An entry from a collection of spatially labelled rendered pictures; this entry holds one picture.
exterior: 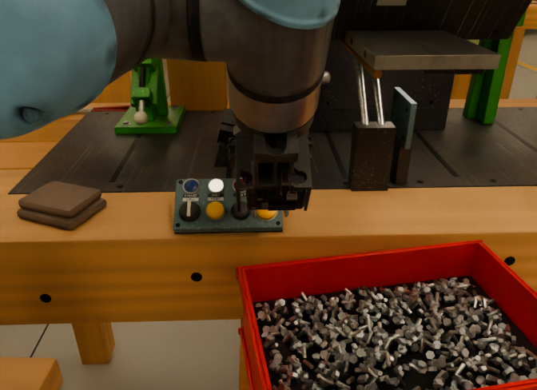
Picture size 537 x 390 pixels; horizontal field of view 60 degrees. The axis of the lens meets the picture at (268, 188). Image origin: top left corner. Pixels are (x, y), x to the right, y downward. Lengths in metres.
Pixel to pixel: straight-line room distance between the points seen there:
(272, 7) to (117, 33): 0.10
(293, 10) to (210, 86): 0.91
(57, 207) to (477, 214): 0.60
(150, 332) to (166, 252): 1.18
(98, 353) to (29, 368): 1.15
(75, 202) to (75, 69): 0.54
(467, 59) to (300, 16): 0.40
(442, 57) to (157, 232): 0.44
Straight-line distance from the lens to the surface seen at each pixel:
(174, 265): 0.67
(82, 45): 0.18
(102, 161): 0.91
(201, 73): 1.17
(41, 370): 0.58
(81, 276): 0.71
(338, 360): 0.50
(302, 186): 0.43
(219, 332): 1.79
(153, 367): 1.71
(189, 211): 0.63
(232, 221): 0.63
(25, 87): 0.17
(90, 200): 0.72
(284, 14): 0.28
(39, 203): 0.73
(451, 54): 0.65
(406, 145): 0.77
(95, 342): 1.70
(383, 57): 0.62
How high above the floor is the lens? 1.25
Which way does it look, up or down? 27 degrees down
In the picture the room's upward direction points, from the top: straight up
